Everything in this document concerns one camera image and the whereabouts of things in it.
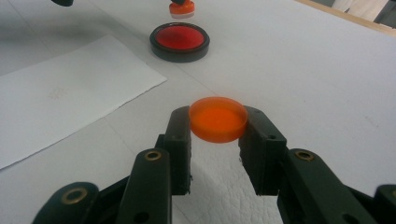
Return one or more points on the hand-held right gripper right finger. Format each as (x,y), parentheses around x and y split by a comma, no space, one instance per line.
(274,165)

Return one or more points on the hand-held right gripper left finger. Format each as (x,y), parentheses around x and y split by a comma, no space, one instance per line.
(169,161)

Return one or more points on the small orange stamp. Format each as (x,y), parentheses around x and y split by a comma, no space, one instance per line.
(182,9)

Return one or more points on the round black red ink pad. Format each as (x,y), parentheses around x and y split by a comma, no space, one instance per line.
(179,42)

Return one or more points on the clear orange ink pad lid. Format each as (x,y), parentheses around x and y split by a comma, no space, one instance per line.
(218,119)

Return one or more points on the white paper sheet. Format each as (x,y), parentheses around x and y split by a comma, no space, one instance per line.
(68,99)

